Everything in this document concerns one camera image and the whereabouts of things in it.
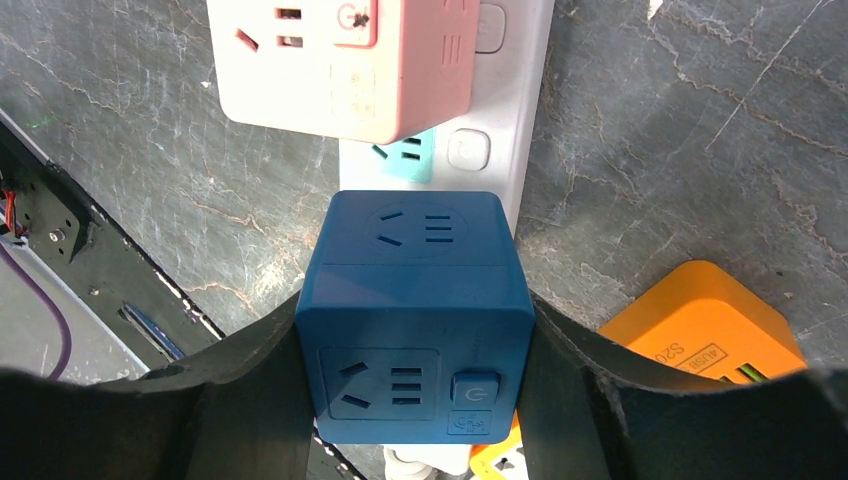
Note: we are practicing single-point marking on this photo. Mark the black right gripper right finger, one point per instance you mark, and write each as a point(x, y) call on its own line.
point(592, 409)

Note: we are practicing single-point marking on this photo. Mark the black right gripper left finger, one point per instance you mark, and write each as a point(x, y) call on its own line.
point(239, 409)

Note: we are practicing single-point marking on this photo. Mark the blue cube socket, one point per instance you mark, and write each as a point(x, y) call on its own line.
point(415, 319)

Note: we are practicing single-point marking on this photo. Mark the white multicolour power strip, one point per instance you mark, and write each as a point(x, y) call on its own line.
point(487, 148)

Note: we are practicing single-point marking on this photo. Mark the pink cube socket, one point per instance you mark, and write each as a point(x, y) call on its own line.
point(374, 71)

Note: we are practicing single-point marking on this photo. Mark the orange power strip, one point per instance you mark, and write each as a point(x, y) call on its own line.
point(698, 319)

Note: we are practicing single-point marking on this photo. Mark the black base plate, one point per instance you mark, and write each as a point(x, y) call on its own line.
point(101, 264)

